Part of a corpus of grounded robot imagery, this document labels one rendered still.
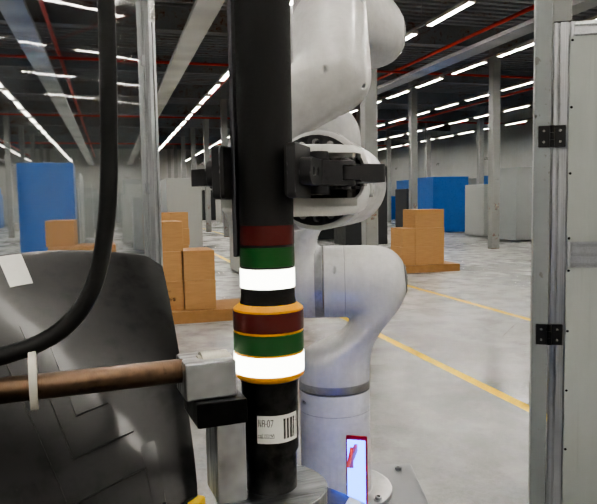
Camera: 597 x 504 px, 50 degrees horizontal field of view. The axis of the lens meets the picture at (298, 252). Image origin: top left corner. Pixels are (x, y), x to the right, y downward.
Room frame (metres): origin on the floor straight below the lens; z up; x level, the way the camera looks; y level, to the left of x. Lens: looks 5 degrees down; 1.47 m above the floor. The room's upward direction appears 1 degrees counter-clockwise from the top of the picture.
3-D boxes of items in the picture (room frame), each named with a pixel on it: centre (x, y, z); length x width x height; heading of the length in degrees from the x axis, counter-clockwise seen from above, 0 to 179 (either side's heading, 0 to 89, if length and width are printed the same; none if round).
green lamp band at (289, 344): (0.39, 0.02, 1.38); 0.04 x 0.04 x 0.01
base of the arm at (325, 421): (1.07, -0.06, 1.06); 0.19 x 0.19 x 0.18
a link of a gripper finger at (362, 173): (0.45, -0.03, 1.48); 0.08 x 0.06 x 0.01; 46
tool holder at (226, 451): (0.39, 0.03, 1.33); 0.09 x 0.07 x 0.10; 111
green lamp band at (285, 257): (0.39, 0.02, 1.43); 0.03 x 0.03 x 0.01
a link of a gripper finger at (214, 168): (0.41, 0.05, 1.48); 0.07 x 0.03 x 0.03; 166
